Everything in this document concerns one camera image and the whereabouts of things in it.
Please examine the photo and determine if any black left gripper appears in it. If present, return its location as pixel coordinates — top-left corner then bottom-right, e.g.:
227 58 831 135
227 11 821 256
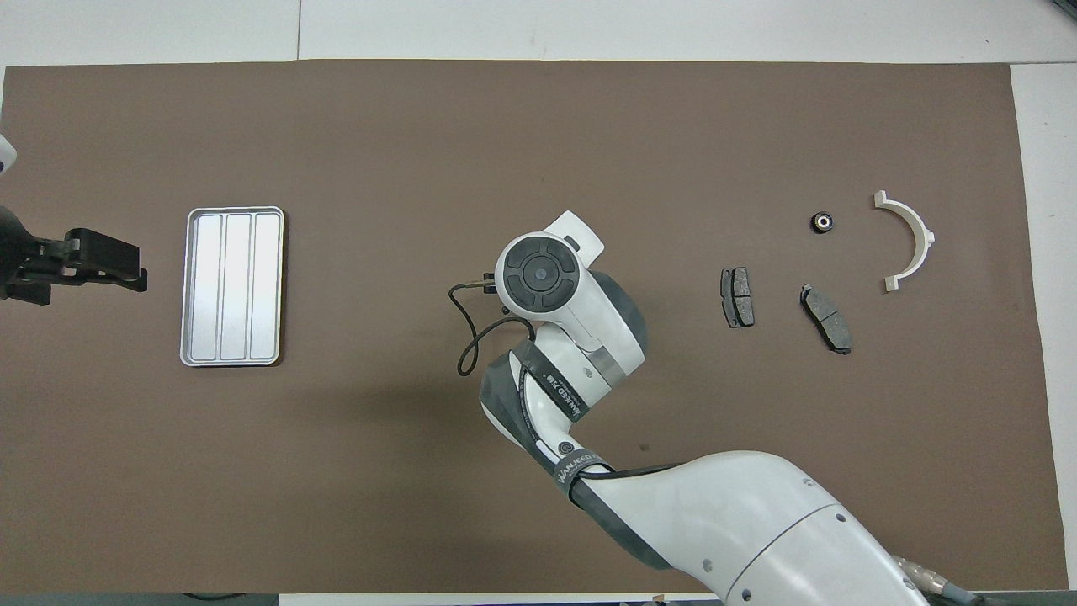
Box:
0 206 149 305

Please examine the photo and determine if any silver metal tray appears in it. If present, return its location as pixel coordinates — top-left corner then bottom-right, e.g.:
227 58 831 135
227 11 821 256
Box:
179 206 285 368

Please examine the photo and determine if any brown table mat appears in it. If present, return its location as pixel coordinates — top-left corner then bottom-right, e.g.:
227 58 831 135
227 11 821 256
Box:
0 59 1069 595

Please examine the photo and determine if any small rectangular brake pad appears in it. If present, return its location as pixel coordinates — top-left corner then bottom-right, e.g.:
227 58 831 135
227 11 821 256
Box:
719 267 756 329

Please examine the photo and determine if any large grey brake pad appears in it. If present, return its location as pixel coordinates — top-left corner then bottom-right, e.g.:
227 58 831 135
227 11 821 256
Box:
798 284 853 356

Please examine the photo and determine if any white half-ring clamp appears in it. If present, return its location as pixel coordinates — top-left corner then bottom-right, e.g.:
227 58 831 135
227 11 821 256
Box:
873 191 936 293

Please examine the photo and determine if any grey metal cable connector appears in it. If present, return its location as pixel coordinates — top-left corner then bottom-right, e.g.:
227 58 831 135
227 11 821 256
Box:
892 554 981 605

